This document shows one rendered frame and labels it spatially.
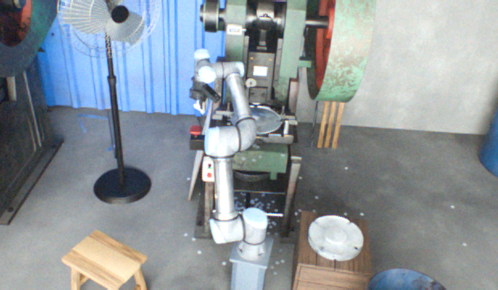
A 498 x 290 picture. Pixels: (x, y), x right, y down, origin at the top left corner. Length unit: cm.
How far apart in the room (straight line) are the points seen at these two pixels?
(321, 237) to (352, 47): 101
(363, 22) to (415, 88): 210
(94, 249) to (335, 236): 125
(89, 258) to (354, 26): 169
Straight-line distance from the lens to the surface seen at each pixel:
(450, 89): 436
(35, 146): 369
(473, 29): 418
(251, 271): 238
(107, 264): 251
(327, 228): 264
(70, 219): 326
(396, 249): 322
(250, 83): 260
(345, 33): 221
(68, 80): 426
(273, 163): 273
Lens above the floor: 219
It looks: 35 degrees down
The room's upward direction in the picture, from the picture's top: 5 degrees clockwise
